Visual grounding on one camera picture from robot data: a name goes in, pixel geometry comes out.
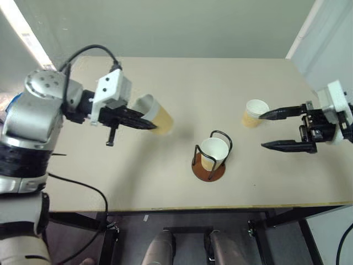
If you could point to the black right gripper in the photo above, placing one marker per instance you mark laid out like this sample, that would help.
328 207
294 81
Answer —
317 125

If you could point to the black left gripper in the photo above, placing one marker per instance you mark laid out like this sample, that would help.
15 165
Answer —
110 117

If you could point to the white and tan paper cup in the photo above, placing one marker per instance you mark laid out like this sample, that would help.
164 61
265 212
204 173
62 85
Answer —
215 149
162 121
255 109

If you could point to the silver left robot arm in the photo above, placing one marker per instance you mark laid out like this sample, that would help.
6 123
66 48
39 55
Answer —
30 116

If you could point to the dark rounded metallic shape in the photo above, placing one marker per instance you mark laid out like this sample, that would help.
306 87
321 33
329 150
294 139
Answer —
160 248
223 248

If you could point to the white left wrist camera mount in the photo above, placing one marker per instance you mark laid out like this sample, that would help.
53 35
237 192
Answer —
110 88

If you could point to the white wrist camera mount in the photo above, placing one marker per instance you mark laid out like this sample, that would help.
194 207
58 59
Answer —
110 88
335 96

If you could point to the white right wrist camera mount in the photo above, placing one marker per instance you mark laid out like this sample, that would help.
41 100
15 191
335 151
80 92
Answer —
335 96

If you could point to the black metal table frame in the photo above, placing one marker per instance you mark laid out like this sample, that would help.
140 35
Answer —
264 220

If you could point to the white wall panel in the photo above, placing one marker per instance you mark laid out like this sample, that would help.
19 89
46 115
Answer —
322 33

